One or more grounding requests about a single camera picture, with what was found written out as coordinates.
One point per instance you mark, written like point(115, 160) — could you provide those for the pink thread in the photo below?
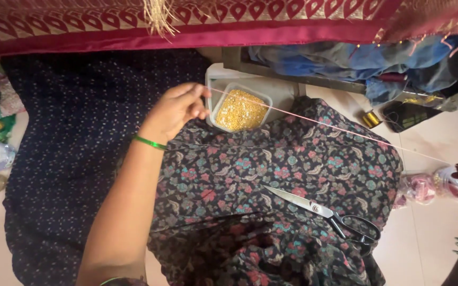
point(332, 126)

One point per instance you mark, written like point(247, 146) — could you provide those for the golden thread tassel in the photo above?
point(158, 18)

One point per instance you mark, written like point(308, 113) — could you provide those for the white plastic box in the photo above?
point(280, 89)

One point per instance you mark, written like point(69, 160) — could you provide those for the black phone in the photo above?
point(408, 116)

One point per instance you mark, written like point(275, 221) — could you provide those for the clear bags of pink trim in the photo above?
point(423, 188)

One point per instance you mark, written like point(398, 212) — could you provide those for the gold thread spool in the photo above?
point(371, 119)

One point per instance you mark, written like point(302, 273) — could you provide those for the person's floral dress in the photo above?
point(253, 178)

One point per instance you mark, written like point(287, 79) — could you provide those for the golden beads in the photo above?
point(241, 113)

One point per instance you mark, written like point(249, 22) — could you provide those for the red saree with gold border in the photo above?
point(253, 24)

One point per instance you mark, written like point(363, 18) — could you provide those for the green bangle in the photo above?
point(149, 143)

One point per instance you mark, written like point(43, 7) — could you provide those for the clear plastic bead tub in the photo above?
point(218, 107)

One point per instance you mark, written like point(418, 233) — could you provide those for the person's left hand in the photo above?
point(171, 113)

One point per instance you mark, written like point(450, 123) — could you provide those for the person's left fingers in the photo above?
point(197, 92)

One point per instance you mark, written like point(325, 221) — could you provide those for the dark blue dotted cloth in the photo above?
point(74, 151)

